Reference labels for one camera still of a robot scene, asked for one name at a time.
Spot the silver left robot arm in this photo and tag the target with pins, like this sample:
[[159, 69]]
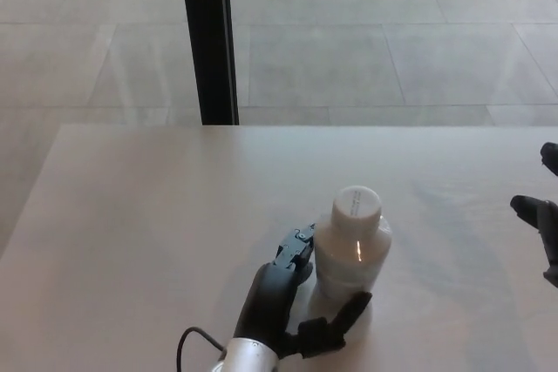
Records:
[[248, 354]]

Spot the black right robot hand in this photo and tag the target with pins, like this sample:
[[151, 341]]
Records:
[[550, 219]]

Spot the white plastic bottle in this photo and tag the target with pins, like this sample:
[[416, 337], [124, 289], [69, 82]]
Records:
[[349, 267]]

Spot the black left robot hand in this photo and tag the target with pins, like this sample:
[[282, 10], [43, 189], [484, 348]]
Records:
[[266, 298]]

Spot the white screw bottle cap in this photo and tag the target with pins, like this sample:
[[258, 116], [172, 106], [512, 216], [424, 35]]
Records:
[[355, 208]]

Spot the black vertical frame post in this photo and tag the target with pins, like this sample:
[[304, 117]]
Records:
[[211, 41]]

